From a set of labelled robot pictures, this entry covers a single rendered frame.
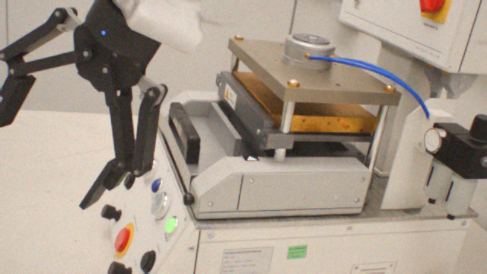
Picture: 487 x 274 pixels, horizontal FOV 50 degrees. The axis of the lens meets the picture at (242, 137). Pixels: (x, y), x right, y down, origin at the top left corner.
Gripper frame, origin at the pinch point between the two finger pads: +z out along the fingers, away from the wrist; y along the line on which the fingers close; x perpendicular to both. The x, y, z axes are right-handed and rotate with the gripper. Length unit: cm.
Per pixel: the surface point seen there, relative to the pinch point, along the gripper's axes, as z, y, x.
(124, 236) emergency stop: 18.4, -8.8, -21.1
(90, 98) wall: 78, 61, -148
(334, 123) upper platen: -16.2, -22.6, -28.3
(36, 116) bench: 44, 36, -64
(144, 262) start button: 12.6, -14.6, -12.7
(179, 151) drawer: 0.9, -7.5, -22.5
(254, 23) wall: 15, 28, -183
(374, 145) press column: -17.1, -29.2, -29.5
